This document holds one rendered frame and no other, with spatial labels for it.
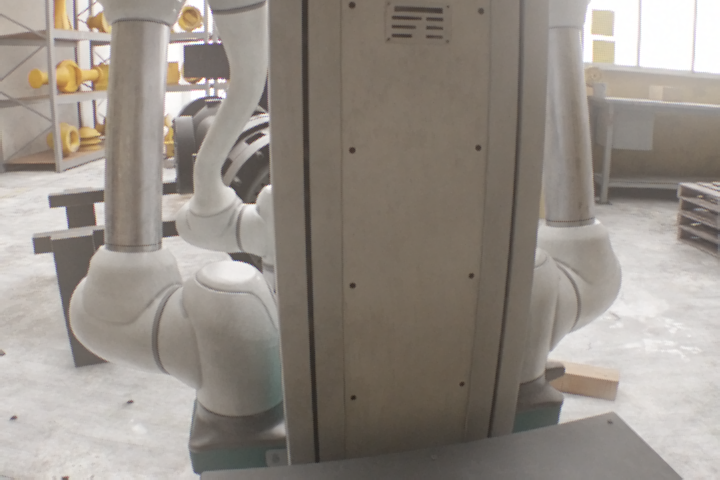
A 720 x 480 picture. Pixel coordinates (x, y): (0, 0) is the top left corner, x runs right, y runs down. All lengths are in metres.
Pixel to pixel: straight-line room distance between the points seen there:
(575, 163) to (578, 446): 0.53
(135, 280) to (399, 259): 0.43
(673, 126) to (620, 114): 1.18
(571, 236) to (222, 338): 0.64
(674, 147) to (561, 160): 5.97
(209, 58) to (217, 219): 3.20
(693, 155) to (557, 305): 6.25
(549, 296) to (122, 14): 0.83
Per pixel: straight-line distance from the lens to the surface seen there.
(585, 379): 2.38
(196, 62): 4.29
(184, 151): 2.84
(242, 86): 0.94
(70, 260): 2.52
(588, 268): 1.04
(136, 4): 0.91
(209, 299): 0.80
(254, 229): 1.09
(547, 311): 0.92
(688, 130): 7.05
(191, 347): 0.83
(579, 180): 1.04
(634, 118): 6.01
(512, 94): 0.68
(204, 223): 1.12
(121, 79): 0.91
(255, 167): 1.58
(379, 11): 0.63
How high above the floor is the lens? 1.29
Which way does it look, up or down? 15 degrees down
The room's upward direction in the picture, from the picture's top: straight up
